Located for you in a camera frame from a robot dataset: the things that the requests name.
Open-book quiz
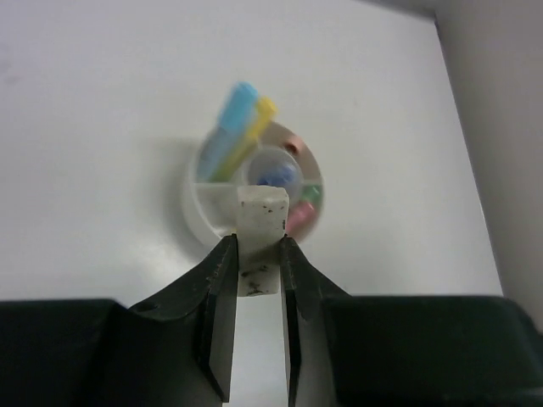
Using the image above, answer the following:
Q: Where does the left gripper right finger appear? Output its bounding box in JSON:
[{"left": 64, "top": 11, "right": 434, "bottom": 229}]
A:
[{"left": 279, "top": 237, "right": 542, "bottom": 406}]

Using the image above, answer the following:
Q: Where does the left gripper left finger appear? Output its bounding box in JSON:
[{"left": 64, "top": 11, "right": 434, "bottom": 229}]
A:
[{"left": 1, "top": 236, "right": 237, "bottom": 406}]

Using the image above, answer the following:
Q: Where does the pink highlighter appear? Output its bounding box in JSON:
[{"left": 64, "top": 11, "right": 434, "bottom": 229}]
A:
[{"left": 285, "top": 201, "right": 316, "bottom": 235}]

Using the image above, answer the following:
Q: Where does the beige long eraser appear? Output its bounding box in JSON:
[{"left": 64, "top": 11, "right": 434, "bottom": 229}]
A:
[{"left": 235, "top": 186, "right": 289, "bottom": 297}]

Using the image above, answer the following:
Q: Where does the blue glue pen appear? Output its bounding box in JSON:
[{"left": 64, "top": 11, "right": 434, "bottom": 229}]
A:
[{"left": 256, "top": 163, "right": 298, "bottom": 187}]

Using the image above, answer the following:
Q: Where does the white round compartment organizer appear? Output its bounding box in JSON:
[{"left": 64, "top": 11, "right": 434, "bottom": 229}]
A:
[{"left": 182, "top": 121, "right": 327, "bottom": 251}]

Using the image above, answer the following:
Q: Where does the blue highlighter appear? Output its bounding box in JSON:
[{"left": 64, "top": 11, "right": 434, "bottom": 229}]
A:
[{"left": 197, "top": 81, "right": 259, "bottom": 181}]

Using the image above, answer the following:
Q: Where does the yellow highlighter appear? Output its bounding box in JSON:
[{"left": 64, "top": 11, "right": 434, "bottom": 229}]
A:
[{"left": 210, "top": 97, "right": 277, "bottom": 182}]

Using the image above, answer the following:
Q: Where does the green clear-cap highlighter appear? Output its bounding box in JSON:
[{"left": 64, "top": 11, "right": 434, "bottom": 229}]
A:
[{"left": 300, "top": 185, "right": 322, "bottom": 208}]

